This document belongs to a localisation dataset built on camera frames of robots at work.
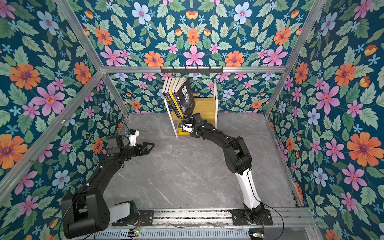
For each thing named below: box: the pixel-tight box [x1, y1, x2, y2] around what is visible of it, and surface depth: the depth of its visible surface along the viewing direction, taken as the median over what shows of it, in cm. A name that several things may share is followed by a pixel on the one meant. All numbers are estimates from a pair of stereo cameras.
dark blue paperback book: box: [162, 77, 181, 119], surface depth 80 cm
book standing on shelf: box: [162, 77, 173, 93], surface depth 80 cm
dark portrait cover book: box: [171, 77, 185, 119], surface depth 82 cm
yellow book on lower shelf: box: [178, 128, 190, 136], surface depth 104 cm
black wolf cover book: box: [174, 77, 196, 119], surface depth 82 cm
